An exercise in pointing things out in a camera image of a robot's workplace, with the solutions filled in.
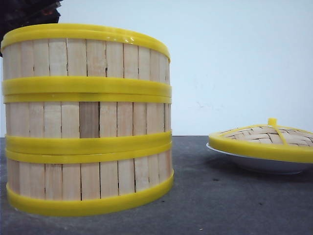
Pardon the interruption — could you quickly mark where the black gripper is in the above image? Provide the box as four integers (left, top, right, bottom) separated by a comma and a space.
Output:
0, 0, 61, 40

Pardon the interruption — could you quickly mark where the bamboo steamer basket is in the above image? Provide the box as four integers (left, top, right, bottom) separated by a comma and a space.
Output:
6, 101, 172, 164
6, 149, 174, 216
1, 23, 171, 103

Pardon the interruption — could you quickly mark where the woven bamboo steamer lid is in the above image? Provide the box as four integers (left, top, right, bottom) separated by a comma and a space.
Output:
207, 117, 313, 164

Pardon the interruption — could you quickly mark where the white plate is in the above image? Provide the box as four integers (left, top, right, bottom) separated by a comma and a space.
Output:
206, 142, 313, 175

